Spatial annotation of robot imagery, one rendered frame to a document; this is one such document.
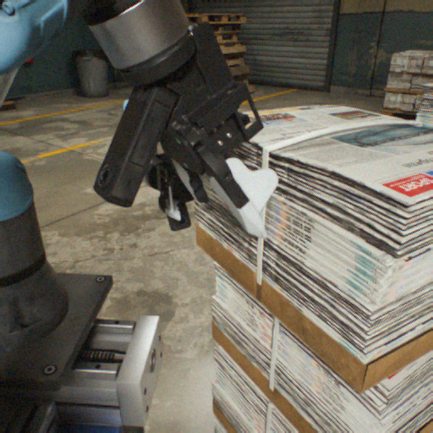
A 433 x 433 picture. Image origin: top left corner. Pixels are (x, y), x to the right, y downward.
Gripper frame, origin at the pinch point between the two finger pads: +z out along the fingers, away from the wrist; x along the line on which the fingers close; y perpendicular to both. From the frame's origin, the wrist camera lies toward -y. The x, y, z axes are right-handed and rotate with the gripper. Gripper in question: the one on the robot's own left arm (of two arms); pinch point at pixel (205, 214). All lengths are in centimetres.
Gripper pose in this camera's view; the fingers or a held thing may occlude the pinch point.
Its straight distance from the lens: 78.9
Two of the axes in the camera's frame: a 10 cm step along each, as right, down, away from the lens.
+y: 0.0, -8.9, -4.5
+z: 5.4, 3.8, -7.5
